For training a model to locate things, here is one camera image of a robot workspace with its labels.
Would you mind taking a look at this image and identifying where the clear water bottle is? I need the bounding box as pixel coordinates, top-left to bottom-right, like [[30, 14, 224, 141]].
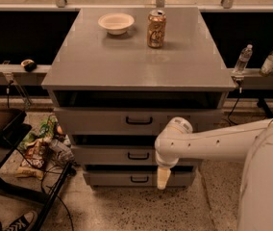
[[233, 44, 253, 74]]

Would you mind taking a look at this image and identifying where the black stand leg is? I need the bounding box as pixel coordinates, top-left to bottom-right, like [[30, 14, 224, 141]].
[[257, 97, 273, 118]]

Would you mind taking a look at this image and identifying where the black power cable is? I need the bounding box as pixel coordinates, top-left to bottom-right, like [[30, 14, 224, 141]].
[[226, 84, 244, 126]]

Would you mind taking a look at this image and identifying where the gold soda can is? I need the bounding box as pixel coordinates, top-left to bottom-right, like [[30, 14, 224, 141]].
[[147, 10, 166, 48]]

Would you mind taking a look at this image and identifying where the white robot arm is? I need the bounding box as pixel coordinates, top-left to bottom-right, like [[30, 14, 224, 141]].
[[155, 117, 273, 231]]

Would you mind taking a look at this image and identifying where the grey top drawer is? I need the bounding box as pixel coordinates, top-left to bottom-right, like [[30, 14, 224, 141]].
[[55, 108, 222, 136]]

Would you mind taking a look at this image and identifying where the grey drawer cabinet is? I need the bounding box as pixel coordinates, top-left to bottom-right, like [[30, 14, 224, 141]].
[[41, 6, 236, 189]]

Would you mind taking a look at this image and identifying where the grey drawer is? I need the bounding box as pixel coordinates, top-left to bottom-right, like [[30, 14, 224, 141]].
[[72, 145, 157, 166], [83, 171, 195, 187], [55, 108, 222, 136]]

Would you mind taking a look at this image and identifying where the grey bottom drawer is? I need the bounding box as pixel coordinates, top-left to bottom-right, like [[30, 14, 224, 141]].
[[83, 171, 195, 187]]

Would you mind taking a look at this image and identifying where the white bowl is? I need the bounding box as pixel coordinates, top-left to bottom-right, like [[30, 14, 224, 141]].
[[98, 13, 135, 36]]

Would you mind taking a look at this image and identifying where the dark capped bottle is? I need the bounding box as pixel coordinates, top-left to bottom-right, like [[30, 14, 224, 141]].
[[260, 50, 273, 76]]

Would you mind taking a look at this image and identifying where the small tape measure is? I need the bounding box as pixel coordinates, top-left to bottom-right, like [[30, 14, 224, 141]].
[[21, 59, 37, 72]]

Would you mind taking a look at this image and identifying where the chip bag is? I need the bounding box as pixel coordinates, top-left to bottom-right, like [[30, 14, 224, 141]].
[[15, 139, 48, 180]]

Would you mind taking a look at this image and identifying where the crumpled plastic bottle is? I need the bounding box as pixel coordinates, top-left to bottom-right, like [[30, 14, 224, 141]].
[[49, 140, 74, 166]]

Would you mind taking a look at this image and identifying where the black white sneaker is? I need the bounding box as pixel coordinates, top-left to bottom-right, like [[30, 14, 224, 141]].
[[4, 211, 37, 231]]

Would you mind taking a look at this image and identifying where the green snack bag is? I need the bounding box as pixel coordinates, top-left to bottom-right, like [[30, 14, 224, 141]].
[[18, 115, 57, 150]]

